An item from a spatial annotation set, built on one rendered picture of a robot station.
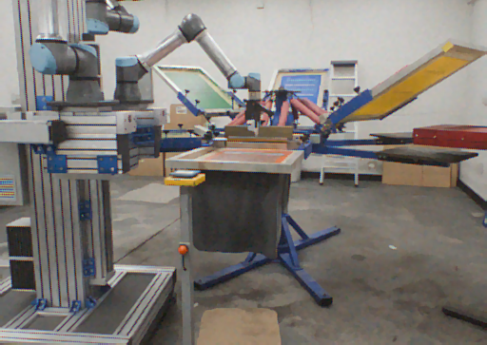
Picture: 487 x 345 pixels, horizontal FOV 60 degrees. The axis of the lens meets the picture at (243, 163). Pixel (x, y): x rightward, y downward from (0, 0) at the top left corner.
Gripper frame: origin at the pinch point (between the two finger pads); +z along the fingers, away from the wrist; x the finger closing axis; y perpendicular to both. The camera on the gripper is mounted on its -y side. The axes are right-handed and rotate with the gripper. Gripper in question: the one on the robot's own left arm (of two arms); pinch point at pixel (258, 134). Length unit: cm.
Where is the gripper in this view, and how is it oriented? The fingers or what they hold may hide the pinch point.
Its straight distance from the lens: 248.5
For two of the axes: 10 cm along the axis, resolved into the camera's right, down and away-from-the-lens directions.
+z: 0.0, 9.9, 1.6
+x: -2.5, 1.6, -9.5
